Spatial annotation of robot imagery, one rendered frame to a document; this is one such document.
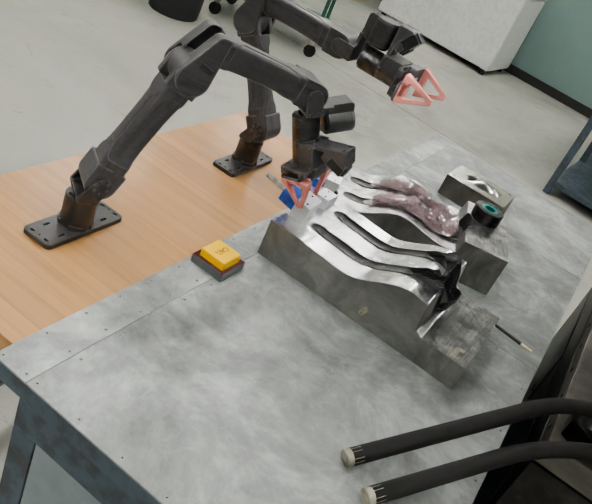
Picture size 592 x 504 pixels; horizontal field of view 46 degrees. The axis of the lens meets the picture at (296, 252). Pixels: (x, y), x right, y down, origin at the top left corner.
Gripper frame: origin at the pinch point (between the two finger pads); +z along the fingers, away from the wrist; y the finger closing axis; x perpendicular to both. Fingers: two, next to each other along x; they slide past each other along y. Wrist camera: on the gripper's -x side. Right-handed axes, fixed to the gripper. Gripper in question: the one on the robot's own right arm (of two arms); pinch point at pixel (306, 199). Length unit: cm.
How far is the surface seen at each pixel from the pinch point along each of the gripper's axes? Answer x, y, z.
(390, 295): -25.2, -8.0, 10.9
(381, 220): -6.3, 25.0, 15.1
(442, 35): 220, 619, 131
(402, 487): -46, -44, 18
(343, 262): -12.6, -5.1, 9.0
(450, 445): -47, -24, 26
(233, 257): 4.1, -20.8, 5.1
